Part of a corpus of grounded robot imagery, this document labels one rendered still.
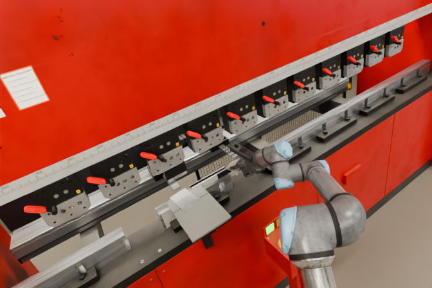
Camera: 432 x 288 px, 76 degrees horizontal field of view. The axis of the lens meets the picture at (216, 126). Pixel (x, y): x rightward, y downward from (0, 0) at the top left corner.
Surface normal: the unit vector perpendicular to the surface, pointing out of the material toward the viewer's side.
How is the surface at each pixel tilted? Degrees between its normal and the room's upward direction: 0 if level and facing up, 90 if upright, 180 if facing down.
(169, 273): 90
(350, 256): 0
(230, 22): 90
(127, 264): 0
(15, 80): 90
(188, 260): 90
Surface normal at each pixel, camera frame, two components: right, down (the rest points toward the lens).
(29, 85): 0.51, 0.32
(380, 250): -0.20, -0.86
